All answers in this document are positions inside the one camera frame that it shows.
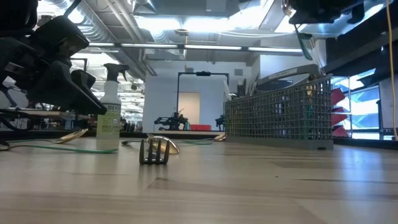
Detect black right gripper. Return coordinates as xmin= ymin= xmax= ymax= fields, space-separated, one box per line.
xmin=288 ymin=0 xmax=367 ymax=26

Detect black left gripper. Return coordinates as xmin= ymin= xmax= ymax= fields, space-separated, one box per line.
xmin=0 ymin=38 xmax=108 ymax=116

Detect yellow label spray cleaner bottle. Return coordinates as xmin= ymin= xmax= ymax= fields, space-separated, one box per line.
xmin=96 ymin=63 xmax=130 ymax=142

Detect background wooden table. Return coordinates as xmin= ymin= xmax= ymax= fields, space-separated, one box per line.
xmin=0 ymin=107 xmax=94 ymax=130

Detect red plastic bins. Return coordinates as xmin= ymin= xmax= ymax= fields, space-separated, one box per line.
xmin=328 ymin=86 xmax=349 ymax=138

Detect blue lit glass partition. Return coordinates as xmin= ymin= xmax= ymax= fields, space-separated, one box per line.
xmin=329 ymin=68 xmax=382 ymax=141

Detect black metal fork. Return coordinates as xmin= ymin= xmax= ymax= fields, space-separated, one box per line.
xmin=139 ymin=138 xmax=170 ymax=166

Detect beige door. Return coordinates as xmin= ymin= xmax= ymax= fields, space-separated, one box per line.
xmin=177 ymin=92 xmax=201 ymax=131

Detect grey mesh cutlery basket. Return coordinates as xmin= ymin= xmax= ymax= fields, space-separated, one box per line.
xmin=224 ymin=63 xmax=334 ymax=151

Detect long ceiling light strip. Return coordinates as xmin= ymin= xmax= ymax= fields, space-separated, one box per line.
xmin=88 ymin=42 xmax=304 ymax=54

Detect black background camera frame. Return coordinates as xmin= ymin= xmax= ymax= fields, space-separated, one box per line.
xmin=70 ymin=57 xmax=88 ymax=72
xmin=176 ymin=70 xmax=230 ymax=131

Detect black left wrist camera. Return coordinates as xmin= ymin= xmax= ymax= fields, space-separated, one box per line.
xmin=29 ymin=15 xmax=90 ymax=58

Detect silver ceiling duct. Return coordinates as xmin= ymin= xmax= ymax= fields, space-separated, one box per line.
xmin=70 ymin=0 xmax=158 ymax=77

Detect yellow hanging cable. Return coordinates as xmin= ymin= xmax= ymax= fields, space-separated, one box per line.
xmin=385 ymin=0 xmax=398 ymax=141

